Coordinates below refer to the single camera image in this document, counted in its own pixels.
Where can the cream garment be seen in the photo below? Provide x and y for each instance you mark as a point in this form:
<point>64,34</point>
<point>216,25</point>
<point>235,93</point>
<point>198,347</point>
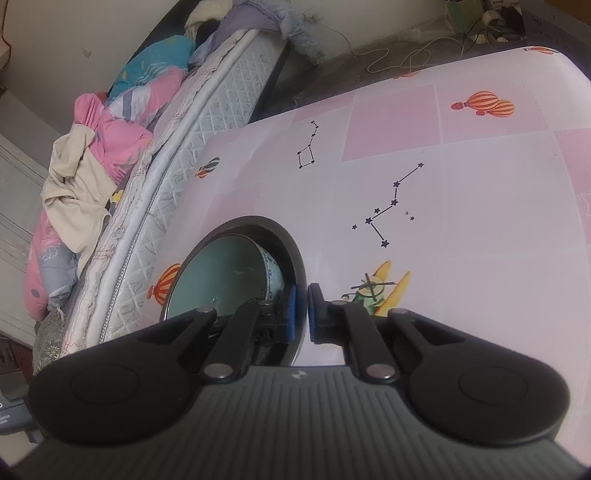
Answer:
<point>78,194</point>

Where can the white quilted mattress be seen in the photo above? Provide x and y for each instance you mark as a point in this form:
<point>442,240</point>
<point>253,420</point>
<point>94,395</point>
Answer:
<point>221,92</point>

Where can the pink printed tablecloth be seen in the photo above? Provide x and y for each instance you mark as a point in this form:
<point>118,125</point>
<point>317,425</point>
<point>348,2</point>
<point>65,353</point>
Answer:
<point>461,230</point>

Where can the pile of clothes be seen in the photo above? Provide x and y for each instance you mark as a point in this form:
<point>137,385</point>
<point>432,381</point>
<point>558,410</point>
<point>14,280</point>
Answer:
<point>115,134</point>

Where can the steel bowl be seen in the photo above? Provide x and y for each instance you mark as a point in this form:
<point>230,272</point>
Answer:
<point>272,235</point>

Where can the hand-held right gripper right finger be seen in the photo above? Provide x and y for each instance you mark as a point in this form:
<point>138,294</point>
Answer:
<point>315,316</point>

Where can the teal ceramic bowl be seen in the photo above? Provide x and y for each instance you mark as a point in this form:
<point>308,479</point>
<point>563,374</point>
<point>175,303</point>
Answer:
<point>217,277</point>

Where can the grey leaf print pillow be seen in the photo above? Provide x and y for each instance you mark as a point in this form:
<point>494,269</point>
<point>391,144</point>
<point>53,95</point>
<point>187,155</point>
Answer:
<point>48,341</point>

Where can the grey purple bed sheet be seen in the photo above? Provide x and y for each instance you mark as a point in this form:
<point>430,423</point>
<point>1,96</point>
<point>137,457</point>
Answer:
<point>258,18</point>

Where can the green box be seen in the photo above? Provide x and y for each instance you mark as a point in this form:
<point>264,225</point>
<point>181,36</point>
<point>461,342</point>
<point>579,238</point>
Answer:
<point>461,8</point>

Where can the black appliance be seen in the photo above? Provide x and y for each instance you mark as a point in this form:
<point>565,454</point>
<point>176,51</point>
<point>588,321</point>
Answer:
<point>14,383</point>

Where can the tape roll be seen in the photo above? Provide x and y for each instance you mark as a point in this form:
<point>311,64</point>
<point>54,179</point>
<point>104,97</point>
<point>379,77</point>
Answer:
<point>491,18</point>

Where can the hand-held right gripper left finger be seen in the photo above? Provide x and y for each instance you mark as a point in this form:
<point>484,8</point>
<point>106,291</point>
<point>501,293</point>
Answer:
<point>291,316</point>

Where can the teal printed blanket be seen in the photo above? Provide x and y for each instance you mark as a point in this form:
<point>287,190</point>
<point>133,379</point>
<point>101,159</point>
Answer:
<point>147,64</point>

